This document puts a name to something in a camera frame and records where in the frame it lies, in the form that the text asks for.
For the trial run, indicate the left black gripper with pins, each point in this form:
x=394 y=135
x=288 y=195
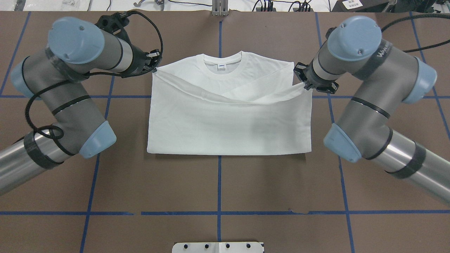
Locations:
x=139 y=62

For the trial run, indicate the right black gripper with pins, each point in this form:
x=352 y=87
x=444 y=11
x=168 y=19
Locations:
x=309 y=76

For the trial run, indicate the white long-sleeve printed shirt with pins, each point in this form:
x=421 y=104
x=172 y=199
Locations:
x=245 y=105

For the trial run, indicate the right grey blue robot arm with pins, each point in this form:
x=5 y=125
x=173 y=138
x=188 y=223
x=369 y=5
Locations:
x=389 y=77

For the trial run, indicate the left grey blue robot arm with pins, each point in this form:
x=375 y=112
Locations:
x=63 y=118

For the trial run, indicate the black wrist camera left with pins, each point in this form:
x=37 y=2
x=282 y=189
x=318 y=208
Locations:
x=114 y=23

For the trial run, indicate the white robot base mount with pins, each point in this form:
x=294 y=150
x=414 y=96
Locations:
x=219 y=247

